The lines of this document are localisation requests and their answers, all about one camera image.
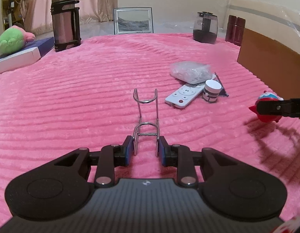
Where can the brown cardboard box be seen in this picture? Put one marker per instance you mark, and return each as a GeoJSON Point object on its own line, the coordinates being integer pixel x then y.
{"type": "Point", "coordinates": [273, 60]}

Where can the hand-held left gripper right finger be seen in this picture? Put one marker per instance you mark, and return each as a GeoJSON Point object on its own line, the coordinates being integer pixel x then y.
{"type": "Point", "coordinates": [162, 150]}

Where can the dark glass jar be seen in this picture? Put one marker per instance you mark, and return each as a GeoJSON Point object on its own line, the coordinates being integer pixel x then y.
{"type": "Point", "coordinates": [204, 29]}

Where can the white blue flat box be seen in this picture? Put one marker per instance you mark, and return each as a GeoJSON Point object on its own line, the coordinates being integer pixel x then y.
{"type": "Point", "coordinates": [19, 57]}

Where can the framed landscape picture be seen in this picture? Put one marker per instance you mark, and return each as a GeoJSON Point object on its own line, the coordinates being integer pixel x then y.
{"type": "Point", "coordinates": [133, 20]}

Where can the steel thermos flask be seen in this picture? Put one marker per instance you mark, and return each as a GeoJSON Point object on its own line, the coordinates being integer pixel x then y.
{"type": "Point", "coordinates": [64, 21]}

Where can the clear plastic bag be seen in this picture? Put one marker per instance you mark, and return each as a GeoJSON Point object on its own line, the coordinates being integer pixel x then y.
{"type": "Point", "coordinates": [188, 71]}

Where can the clear plastic sheet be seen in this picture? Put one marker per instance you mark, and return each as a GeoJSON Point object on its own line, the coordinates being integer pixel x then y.
{"type": "Point", "coordinates": [273, 17]}

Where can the white remote control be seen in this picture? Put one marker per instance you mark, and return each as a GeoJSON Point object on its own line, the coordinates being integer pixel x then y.
{"type": "Point", "coordinates": [184, 94]}

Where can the green pink plush toy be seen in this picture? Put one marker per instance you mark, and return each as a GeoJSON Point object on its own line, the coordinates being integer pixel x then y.
{"type": "Point", "coordinates": [11, 38]}

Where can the red toy figure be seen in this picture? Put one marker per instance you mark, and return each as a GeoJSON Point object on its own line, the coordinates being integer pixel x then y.
{"type": "Point", "coordinates": [266, 119]}

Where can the pink fluffy blanket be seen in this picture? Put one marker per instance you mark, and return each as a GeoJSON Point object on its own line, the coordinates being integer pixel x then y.
{"type": "Point", "coordinates": [67, 102]}

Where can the bookshelf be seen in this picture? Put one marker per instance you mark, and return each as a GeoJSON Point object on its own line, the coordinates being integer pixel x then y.
{"type": "Point", "coordinates": [9, 4]}

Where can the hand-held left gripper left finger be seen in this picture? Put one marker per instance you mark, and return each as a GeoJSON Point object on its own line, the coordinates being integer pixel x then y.
{"type": "Point", "coordinates": [127, 150]}

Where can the pink curtain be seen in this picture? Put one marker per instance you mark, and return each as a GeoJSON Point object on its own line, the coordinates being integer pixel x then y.
{"type": "Point", "coordinates": [96, 0]}

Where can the small striped cylinder toy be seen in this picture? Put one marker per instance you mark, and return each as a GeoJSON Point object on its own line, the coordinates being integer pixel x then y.
{"type": "Point", "coordinates": [211, 89]}

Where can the maroon canister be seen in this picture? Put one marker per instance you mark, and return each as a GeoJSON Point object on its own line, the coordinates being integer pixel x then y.
{"type": "Point", "coordinates": [233, 30]}

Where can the blue binder clip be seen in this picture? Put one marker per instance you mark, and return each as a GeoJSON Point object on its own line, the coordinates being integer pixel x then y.
{"type": "Point", "coordinates": [222, 89]}

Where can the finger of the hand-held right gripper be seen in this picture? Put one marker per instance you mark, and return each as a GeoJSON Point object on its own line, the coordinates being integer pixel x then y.
{"type": "Point", "coordinates": [273, 106]}

